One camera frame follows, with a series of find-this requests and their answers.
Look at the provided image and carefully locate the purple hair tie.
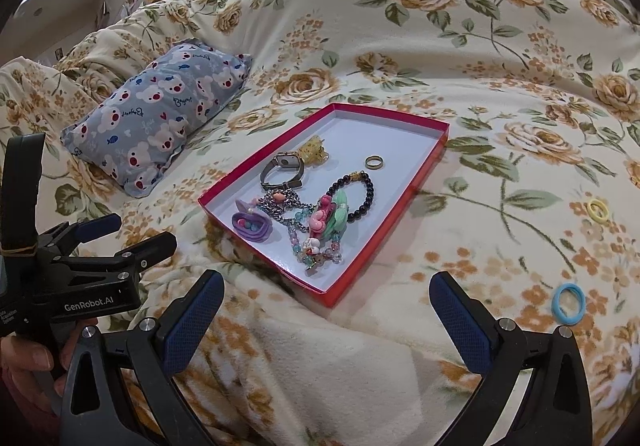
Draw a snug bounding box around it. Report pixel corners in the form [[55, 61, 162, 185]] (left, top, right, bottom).
[[231, 199, 273, 243]]

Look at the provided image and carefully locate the yellow hair tie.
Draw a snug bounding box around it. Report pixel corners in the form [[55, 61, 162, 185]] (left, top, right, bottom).
[[586, 199, 611, 223]]

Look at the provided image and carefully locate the person's left hand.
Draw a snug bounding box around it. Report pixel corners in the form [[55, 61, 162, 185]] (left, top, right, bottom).
[[0, 319, 98, 432]]

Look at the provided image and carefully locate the metal band wristwatch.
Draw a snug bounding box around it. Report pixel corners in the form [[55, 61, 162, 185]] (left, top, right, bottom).
[[259, 151, 306, 189]]

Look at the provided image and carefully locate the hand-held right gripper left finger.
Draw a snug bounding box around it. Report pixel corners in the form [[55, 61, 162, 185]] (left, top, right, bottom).
[[57, 270, 226, 446]]

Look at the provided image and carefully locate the pastel glass bead bracelet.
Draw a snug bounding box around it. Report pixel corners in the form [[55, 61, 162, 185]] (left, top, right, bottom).
[[285, 206, 348, 273]]

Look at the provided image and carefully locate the red shallow box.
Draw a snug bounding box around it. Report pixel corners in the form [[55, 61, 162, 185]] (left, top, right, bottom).
[[197, 102, 451, 309]]

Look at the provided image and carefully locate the grey bear print pillow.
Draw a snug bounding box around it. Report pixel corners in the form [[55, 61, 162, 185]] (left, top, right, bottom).
[[60, 40, 253, 199]]

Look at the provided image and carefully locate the black bead bracelet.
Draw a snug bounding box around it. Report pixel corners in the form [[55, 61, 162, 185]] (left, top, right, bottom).
[[325, 169, 376, 224]]

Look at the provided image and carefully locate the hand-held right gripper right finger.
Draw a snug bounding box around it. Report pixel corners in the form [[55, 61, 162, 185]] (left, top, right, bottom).
[[429, 271, 596, 446]]

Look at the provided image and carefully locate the colourful charm chain bracelet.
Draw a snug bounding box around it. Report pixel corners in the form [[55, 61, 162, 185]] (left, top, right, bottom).
[[257, 190, 316, 233]]

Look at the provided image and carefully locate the floral cream blanket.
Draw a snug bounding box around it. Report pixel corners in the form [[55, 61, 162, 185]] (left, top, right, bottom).
[[0, 0, 640, 446]]

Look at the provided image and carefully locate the pink hair clip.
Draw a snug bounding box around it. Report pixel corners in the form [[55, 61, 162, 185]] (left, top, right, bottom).
[[307, 195, 337, 234]]

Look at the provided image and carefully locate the blue hair tie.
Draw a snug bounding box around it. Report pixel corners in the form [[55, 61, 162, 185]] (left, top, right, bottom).
[[551, 283, 586, 326]]

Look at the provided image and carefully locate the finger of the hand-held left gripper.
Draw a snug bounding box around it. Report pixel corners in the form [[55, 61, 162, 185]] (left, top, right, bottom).
[[60, 231, 178, 284], [36, 213, 123, 259]]

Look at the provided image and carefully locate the green hair clip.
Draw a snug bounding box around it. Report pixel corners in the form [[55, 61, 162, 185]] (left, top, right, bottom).
[[320, 189, 357, 239]]

